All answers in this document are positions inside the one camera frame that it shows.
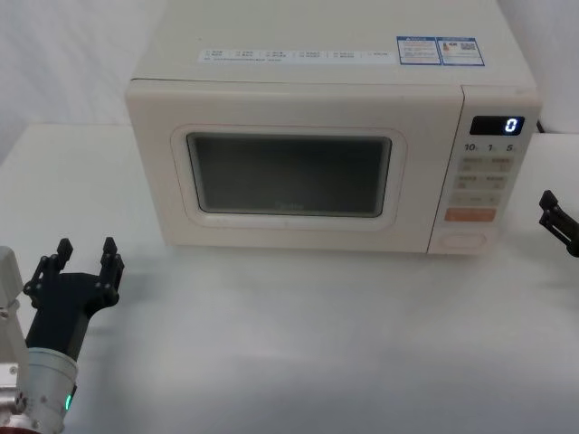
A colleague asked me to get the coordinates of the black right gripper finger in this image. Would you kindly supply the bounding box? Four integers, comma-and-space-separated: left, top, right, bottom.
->
537, 189, 579, 259

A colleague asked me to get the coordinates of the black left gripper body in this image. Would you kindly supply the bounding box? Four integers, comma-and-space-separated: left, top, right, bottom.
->
22, 270, 121, 363

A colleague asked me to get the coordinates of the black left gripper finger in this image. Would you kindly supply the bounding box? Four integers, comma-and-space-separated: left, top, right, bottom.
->
22, 237, 75, 296
95, 236, 127, 296

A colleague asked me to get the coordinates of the oven control panel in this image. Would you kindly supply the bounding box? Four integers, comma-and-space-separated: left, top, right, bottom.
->
426, 85, 544, 257

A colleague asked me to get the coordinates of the white table cloth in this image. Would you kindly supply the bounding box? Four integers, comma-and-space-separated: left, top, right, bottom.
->
0, 122, 579, 434

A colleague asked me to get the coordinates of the cream microwave oven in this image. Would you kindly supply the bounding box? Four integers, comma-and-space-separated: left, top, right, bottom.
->
125, 0, 544, 257

